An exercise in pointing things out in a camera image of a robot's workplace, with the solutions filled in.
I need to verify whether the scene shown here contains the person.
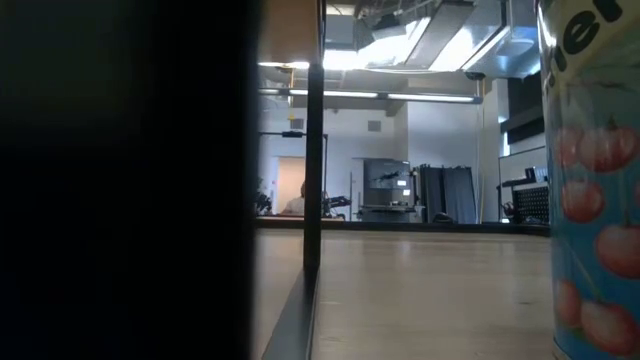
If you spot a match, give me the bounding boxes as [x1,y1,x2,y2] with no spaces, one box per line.
[282,180,307,216]

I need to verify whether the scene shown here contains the black aluminium table frame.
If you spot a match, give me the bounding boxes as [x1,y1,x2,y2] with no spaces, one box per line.
[255,218,552,238]

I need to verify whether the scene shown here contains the long ceiling light strip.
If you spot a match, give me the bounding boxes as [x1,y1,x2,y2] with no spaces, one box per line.
[258,87,484,105]

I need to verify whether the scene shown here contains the short ceiling light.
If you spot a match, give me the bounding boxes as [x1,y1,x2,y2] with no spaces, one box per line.
[258,60,311,70]

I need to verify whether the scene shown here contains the blue cherry print tin can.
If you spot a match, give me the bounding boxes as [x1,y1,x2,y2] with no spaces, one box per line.
[537,0,640,360]

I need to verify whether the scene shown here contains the black perforated rack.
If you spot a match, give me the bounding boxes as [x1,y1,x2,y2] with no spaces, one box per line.
[496,164,551,236]

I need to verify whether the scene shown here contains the black wall panel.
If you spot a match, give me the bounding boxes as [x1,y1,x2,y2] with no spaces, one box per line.
[501,74,546,146]

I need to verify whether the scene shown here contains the beige door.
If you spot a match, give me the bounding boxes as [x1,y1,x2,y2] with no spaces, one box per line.
[276,155,307,201]

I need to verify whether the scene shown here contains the large display screen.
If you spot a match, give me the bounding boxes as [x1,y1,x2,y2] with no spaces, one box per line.
[363,158,414,207]

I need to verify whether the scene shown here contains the background work table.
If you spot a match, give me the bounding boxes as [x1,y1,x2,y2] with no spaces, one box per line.
[357,202,419,225]

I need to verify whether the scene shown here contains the whiteboard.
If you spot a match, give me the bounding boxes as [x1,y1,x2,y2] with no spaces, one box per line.
[498,147,549,187]

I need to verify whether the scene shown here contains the silver ceiling duct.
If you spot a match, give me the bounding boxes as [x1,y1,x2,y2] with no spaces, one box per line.
[404,0,541,80]

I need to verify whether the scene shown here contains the black framed shelf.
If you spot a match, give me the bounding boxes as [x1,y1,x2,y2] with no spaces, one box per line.
[0,0,327,360]

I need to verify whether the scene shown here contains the dark grey partition panels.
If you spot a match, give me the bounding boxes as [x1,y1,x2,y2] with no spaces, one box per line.
[418,163,478,225]

